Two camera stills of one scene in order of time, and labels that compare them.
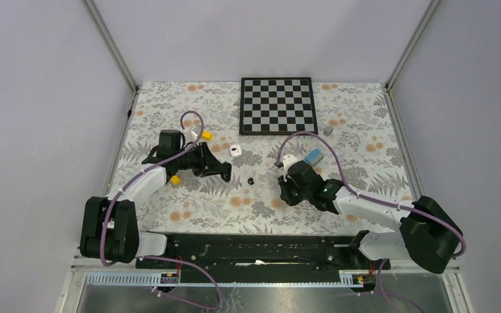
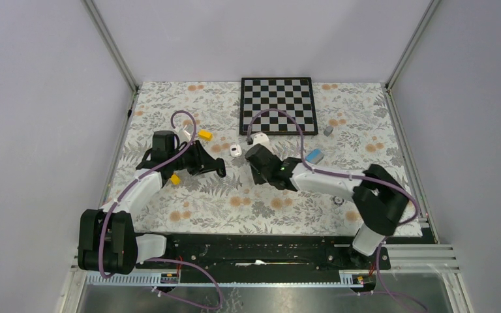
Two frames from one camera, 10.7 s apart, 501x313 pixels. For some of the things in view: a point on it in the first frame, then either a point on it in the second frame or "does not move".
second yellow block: (207, 135) does not move
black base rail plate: (263, 257) does not move
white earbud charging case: (235, 150) does not move
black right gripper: (284, 182) to (257, 179)
